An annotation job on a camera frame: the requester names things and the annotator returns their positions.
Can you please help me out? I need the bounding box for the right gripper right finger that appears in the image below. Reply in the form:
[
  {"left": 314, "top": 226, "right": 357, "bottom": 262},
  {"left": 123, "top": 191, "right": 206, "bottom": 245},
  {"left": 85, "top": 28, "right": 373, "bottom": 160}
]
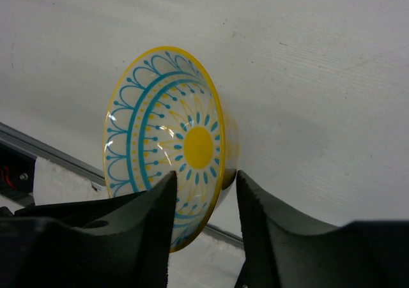
[{"left": 236, "top": 171, "right": 408, "bottom": 287}]

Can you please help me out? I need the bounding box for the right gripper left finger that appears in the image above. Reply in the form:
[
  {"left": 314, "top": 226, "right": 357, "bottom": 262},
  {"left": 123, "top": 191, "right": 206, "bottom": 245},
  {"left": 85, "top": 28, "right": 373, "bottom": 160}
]
[{"left": 1, "top": 171, "right": 177, "bottom": 287}]

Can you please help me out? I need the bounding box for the blue yellow patterned bowl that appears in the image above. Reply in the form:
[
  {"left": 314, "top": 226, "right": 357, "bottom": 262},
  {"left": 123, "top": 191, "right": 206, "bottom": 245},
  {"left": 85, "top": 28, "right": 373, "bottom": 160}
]
[{"left": 103, "top": 46, "right": 240, "bottom": 252}]

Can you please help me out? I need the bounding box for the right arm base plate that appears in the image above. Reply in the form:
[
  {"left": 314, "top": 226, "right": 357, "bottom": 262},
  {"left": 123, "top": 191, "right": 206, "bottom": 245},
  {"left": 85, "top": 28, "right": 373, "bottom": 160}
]
[{"left": 1, "top": 123, "right": 107, "bottom": 209}]

